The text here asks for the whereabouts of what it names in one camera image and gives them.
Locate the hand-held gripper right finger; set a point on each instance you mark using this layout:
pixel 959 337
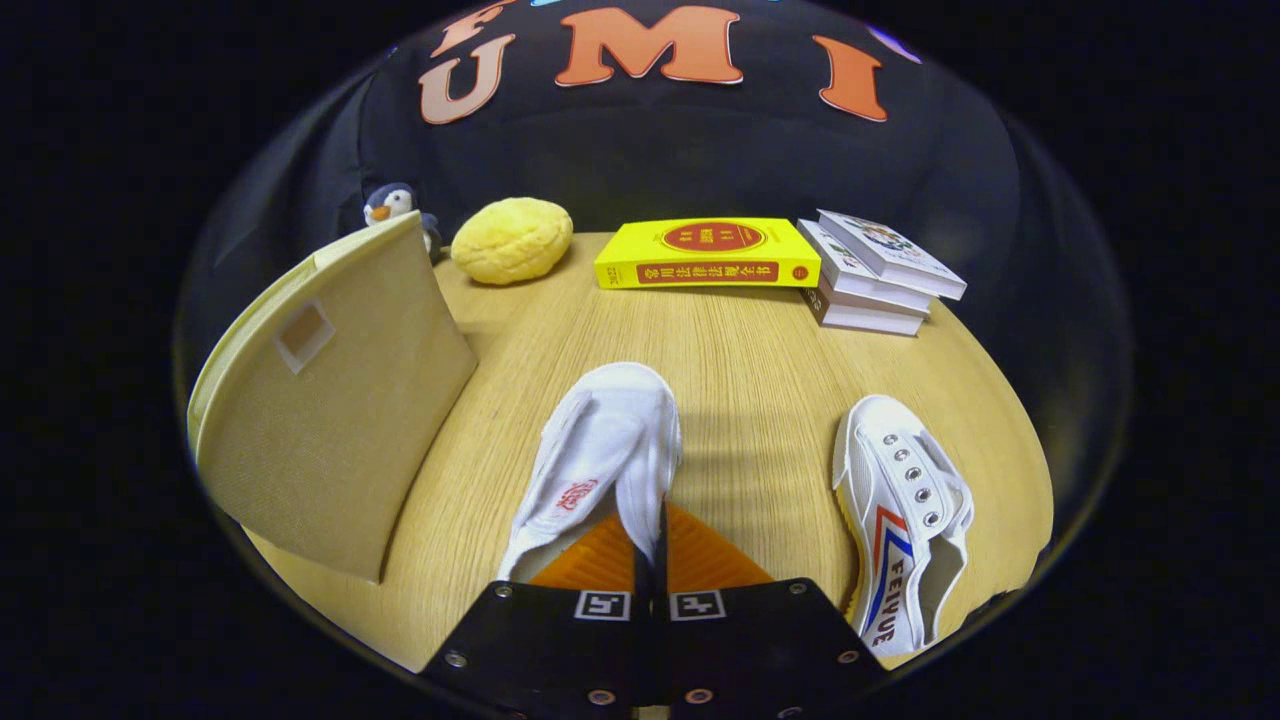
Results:
pixel 760 650

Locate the yellow book with red circle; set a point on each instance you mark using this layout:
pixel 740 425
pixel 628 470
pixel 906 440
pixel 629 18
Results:
pixel 710 255

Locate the beige fabric storage box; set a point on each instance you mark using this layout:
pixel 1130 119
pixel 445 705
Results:
pixel 340 420

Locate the white book with bird cover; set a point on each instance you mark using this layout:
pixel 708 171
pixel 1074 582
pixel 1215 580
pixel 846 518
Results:
pixel 890 255

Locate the white canvas shoe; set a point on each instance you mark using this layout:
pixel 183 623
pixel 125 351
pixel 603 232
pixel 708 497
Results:
pixel 900 500
pixel 610 440

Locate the penguin plush toy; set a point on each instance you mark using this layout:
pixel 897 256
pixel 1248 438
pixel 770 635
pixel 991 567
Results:
pixel 390 205

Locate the yellow round plush cushion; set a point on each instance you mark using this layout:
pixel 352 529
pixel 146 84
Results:
pixel 512 240

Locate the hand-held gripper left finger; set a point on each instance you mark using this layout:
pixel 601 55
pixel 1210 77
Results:
pixel 560 650

